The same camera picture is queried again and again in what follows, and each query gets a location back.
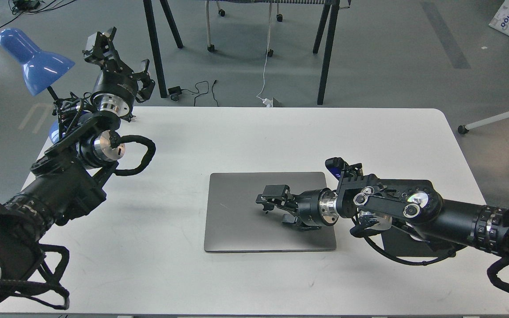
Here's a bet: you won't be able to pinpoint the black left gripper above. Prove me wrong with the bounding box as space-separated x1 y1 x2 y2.
83 27 156 116

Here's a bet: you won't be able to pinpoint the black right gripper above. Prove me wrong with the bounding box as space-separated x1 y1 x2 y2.
256 185 326 231

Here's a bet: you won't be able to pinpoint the grey laptop notebook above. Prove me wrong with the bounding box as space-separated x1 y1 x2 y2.
204 172 337 253

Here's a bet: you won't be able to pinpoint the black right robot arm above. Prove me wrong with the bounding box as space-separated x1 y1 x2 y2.
256 157 509 292

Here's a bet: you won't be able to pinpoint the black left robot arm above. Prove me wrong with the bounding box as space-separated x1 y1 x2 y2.
0 27 156 310

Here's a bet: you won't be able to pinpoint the black leg background table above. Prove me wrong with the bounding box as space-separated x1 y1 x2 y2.
142 0 352 106

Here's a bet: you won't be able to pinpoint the blue desk lamp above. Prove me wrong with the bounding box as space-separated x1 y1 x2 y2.
0 28 88 145

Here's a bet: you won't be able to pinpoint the black mouse pad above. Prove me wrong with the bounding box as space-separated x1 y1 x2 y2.
380 227 456 258

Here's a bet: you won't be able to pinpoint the black power adapter with cable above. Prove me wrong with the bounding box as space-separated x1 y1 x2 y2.
167 79 220 107

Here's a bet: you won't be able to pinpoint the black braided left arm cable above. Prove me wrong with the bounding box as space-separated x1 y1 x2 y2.
114 135 156 177

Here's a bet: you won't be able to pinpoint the white power cable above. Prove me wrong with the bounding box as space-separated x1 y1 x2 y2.
256 0 283 108

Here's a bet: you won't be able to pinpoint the black floor cables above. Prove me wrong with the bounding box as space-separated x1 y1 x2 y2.
0 0 78 43

